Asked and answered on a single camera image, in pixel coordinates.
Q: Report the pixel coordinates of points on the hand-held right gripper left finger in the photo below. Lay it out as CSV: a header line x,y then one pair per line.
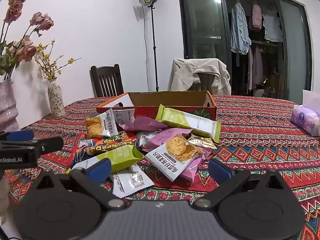
x,y
98,171

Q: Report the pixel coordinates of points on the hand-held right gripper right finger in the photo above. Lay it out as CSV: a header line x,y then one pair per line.
x,y
220,172

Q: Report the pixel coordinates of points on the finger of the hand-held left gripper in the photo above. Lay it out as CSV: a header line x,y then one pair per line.
x,y
45,145
22,135

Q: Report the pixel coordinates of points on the green white snack bar packet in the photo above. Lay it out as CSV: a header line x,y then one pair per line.
x,y
120,158
190,121

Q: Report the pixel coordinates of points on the red black snack packet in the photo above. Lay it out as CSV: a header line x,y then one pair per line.
x,y
110,146

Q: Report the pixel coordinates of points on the white snack packet label side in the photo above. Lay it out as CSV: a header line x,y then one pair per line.
x,y
130,182

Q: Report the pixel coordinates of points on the white cracker snack packet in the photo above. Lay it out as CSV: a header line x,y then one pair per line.
x,y
172,160
101,126

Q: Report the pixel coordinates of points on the orange cardboard box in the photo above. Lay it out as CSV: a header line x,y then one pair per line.
x,y
175,100

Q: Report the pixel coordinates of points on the pink glitter vase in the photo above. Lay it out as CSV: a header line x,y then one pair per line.
x,y
7,105

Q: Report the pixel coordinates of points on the gold snack packet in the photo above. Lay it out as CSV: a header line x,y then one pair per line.
x,y
202,141

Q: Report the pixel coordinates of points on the floral ceramic vase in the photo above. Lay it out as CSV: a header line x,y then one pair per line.
x,y
56,97

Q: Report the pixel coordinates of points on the white grey printed snack packet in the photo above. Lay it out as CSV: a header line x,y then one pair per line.
x,y
123,116

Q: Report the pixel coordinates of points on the purple snack packet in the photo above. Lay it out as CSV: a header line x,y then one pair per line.
x,y
142,125

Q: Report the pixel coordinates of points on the yellow flower branches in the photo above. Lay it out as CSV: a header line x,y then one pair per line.
x,y
50,62

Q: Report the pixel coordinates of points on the pink flower bouquet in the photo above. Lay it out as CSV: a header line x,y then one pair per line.
x,y
25,50

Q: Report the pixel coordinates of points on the dark wooden chair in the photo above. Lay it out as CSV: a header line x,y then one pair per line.
x,y
203,82
106,80

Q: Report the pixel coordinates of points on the purple tissue pack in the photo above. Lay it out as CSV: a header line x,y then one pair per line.
x,y
306,120

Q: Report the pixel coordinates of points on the beige jacket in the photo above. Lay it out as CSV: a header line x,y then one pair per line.
x,y
185,75

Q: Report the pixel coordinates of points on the pale pink long garment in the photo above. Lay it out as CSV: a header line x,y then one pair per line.
x,y
257,65

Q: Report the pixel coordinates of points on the white box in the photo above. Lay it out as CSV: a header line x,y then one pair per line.
x,y
311,97

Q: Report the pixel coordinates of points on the light blue shirt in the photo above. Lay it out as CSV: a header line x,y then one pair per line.
x,y
238,30

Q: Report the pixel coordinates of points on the sliding glass door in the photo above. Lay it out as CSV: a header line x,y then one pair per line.
x,y
200,30

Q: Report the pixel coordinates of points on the white garment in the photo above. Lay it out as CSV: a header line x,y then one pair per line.
x,y
272,27

